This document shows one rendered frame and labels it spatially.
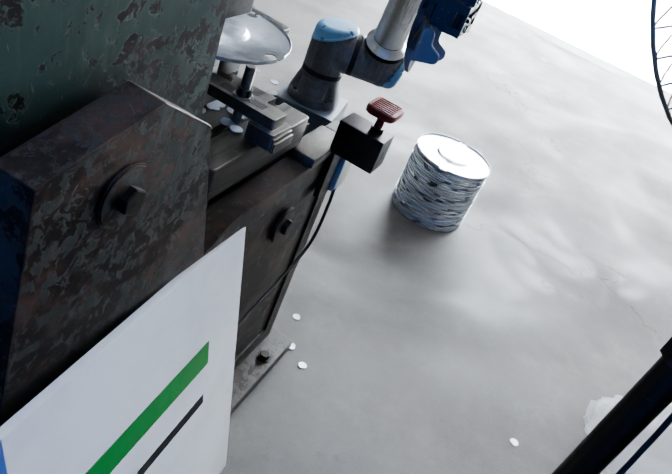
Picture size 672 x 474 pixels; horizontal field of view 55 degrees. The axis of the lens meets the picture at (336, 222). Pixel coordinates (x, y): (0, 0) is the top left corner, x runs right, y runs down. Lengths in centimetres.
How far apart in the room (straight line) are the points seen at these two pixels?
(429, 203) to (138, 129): 178
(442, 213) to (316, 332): 80
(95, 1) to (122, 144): 13
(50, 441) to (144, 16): 48
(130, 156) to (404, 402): 122
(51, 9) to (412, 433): 134
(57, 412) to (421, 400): 114
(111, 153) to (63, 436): 36
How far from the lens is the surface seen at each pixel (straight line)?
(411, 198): 238
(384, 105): 121
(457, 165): 236
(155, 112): 67
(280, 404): 160
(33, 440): 80
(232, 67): 124
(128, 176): 68
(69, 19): 64
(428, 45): 114
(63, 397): 81
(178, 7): 76
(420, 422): 172
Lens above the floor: 122
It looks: 33 degrees down
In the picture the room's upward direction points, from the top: 23 degrees clockwise
